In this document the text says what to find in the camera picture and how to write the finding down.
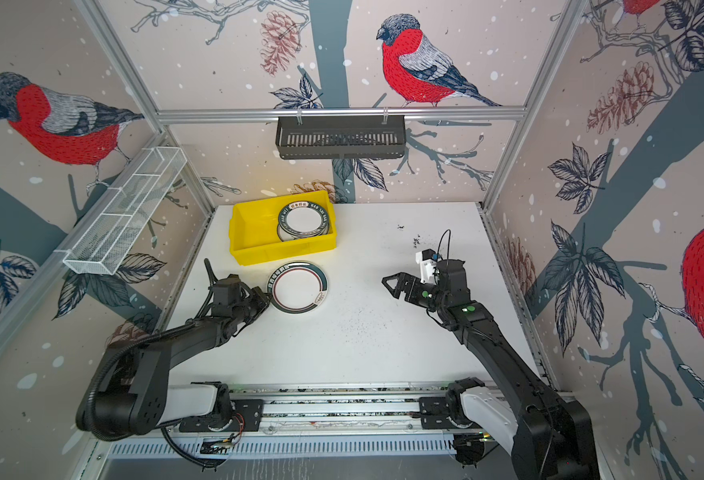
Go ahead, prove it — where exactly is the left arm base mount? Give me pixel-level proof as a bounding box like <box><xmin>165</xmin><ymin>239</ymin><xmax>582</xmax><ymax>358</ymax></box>
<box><xmin>178</xmin><ymin>399</ymin><xmax>265</xmax><ymax>433</ymax></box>

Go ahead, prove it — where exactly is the black hanging basket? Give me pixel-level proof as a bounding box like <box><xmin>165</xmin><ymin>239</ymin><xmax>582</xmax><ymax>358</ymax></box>
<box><xmin>275</xmin><ymin>115</ymin><xmax>406</xmax><ymax>160</ymax></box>

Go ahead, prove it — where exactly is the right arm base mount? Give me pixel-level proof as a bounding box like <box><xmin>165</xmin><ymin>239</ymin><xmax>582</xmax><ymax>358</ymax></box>
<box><xmin>417</xmin><ymin>396</ymin><xmax>480</xmax><ymax>430</ymax></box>

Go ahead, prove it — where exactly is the aluminium frame crossbar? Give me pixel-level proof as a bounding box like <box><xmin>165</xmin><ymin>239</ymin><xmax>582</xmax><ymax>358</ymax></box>
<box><xmin>155</xmin><ymin>106</ymin><xmax>528</xmax><ymax>125</ymax></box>

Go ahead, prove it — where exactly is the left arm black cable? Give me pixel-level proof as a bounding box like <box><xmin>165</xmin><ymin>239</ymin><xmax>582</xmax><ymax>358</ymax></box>
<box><xmin>159</xmin><ymin>422</ymin><xmax>233</xmax><ymax>470</ymax></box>

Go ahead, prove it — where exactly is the white plate green red rim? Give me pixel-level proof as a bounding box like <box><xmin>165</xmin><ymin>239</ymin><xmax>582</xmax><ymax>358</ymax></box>
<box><xmin>267</xmin><ymin>261</ymin><xmax>329</xmax><ymax>315</ymax></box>

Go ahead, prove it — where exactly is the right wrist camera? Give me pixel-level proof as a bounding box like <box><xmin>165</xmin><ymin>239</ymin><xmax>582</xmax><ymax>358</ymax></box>
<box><xmin>415</xmin><ymin>249</ymin><xmax>440</xmax><ymax>284</ymax></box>

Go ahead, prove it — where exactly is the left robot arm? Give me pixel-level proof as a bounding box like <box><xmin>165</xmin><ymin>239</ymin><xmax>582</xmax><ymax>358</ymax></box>
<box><xmin>75</xmin><ymin>274</ymin><xmax>270</xmax><ymax>441</ymax></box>

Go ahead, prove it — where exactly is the aluminium rail base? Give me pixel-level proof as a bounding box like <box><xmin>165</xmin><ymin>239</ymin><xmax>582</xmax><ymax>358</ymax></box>
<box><xmin>87</xmin><ymin>384</ymin><xmax>505</xmax><ymax>467</ymax></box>

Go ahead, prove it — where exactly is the white plate green lettered rim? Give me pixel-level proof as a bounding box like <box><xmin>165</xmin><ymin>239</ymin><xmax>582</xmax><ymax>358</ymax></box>
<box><xmin>277</xmin><ymin>201</ymin><xmax>330</xmax><ymax>241</ymax></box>

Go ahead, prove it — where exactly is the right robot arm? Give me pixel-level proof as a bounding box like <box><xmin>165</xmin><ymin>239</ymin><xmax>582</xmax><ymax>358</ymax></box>
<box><xmin>382</xmin><ymin>259</ymin><xmax>600</xmax><ymax>479</ymax></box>

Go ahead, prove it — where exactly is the yellow plastic bin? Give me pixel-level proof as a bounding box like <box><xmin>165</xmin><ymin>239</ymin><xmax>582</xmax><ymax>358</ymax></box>
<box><xmin>229</xmin><ymin>191</ymin><xmax>337</xmax><ymax>266</ymax></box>

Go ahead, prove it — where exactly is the white wire mesh basket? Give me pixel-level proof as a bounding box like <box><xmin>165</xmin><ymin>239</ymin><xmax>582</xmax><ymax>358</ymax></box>
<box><xmin>63</xmin><ymin>146</ymin><xmax>187</xmax><ymax>275</ymax></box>

